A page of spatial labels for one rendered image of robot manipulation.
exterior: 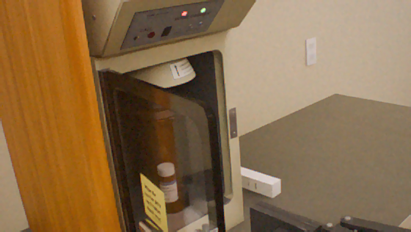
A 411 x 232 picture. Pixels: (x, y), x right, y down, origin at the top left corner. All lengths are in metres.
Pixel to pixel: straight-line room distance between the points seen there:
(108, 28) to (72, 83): 0.10
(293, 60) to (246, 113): 0.33
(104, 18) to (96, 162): 0.22
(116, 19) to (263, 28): 1.06
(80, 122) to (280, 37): 1.21
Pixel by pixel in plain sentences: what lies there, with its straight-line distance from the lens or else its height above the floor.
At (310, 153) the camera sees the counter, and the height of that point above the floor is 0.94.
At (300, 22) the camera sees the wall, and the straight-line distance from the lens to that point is 1.84.
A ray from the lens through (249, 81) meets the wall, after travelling 1.62.
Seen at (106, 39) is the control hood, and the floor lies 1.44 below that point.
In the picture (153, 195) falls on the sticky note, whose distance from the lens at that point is 0.67.
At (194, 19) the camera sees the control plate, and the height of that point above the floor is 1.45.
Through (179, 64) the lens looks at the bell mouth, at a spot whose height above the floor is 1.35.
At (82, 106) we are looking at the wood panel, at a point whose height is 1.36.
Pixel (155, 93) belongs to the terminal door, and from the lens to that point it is 0.56.
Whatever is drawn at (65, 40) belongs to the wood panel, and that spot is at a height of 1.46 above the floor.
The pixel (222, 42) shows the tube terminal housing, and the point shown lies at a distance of 0.90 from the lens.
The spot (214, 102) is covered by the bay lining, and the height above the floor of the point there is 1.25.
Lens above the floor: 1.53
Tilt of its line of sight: 19 degrees down
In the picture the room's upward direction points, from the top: 6 degrees counter-clockwise
